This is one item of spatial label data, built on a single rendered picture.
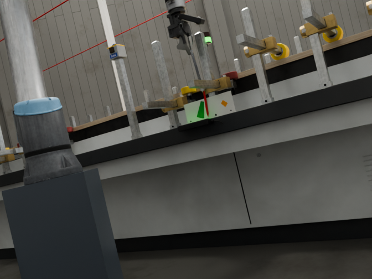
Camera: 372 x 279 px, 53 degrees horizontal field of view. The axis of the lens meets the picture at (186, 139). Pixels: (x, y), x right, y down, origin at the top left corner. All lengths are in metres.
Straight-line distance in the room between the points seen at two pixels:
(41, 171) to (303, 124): 1.04
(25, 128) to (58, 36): 5.21
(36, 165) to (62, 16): 5.39
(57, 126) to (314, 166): 1.17
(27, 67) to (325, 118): 1.18
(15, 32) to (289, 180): 1.36
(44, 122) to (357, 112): 1.15
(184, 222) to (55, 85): 4.45
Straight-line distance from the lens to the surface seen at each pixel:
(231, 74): 1.86
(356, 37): 1.80
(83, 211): 1.19
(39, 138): 1.26
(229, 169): 2.00
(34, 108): 1.27
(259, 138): 1.69
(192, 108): 1.80
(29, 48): 1.53
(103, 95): 6.10
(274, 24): 6.58
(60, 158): 1.25
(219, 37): 6.21
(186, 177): 2.13
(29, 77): 1.49
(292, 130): 1.65
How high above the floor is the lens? 0.61
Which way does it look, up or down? 1 degrees up
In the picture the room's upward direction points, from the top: 13 degrees counter-clockwise
